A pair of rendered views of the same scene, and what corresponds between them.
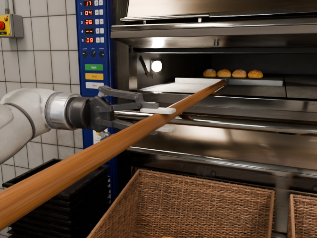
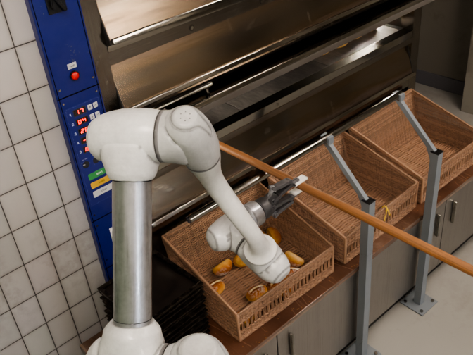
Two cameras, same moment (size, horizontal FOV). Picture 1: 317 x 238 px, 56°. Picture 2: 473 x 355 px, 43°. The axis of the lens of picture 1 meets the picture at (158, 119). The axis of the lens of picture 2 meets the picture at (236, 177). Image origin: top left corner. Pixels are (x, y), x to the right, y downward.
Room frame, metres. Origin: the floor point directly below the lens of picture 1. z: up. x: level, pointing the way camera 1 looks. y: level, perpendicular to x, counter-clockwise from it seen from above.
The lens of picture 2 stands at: (-0.06, 1.62, 2.46)
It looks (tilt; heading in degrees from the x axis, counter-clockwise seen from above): 34 degrees down; 300
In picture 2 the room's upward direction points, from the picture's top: 6 degrees counter-clockwise
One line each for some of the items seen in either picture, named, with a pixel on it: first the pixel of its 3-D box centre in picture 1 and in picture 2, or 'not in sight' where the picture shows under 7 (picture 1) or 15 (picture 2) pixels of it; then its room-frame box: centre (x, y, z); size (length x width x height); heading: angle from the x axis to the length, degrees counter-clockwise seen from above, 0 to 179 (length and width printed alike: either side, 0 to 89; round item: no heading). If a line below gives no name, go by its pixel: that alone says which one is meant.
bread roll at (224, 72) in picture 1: (224, 72); not in sight; (2.13, -0.47, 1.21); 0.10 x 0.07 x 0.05; 72
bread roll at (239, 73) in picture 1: (239, 73); not in sight; (2.09, -0.56, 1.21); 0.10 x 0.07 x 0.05; 71
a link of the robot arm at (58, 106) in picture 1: (68, 111); (252, 215); (0.70, 0.22, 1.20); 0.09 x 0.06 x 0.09; 159
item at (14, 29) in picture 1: (8, 26); not in sight; (1.43, 0.69, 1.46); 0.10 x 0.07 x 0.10; 68
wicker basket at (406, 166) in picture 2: not in sight; (415, 141); (0.44, -1.18, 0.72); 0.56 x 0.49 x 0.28; 68
